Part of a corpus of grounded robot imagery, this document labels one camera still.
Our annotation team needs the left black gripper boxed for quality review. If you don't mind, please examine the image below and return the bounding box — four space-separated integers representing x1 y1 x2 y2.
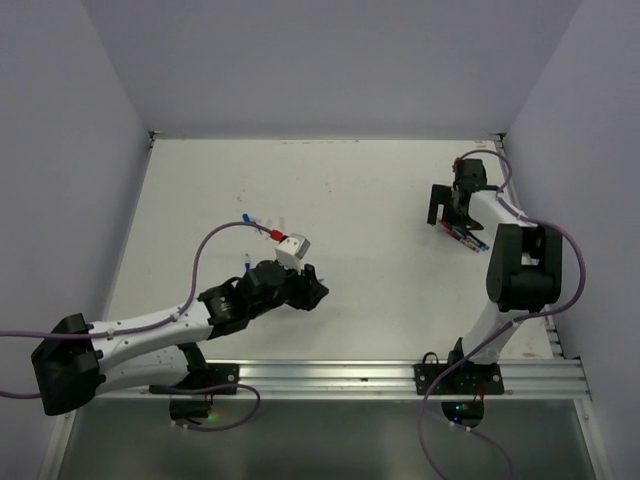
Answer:
249 256 328 319

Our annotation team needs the red capped clear pen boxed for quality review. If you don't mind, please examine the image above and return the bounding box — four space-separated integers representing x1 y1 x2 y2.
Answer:
438 220 473 241

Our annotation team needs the blue patterned pen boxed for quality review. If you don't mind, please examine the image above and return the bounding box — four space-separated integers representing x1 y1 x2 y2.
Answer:
452 227 490 252

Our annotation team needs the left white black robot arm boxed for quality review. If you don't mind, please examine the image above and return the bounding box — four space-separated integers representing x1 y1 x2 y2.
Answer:
31 260 329 416

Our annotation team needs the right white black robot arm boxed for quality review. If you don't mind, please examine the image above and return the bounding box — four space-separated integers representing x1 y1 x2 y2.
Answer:
426 158 563 393

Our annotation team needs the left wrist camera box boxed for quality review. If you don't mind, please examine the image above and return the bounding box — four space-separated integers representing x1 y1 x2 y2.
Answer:
275 234 311 273

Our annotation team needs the aluminium front rail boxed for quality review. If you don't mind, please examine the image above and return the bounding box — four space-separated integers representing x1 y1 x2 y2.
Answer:
199 357 591 401

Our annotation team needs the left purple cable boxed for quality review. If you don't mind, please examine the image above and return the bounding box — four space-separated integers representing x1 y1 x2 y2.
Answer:
0 222 262 432

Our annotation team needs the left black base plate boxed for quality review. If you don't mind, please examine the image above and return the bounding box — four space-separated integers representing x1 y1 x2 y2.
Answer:
191 363 240 395

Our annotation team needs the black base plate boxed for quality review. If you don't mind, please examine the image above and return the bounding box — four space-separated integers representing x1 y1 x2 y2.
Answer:
413 352 505 396
191 363 240 395

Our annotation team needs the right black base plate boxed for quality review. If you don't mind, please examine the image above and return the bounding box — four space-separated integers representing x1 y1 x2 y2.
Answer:
413 352 505 396

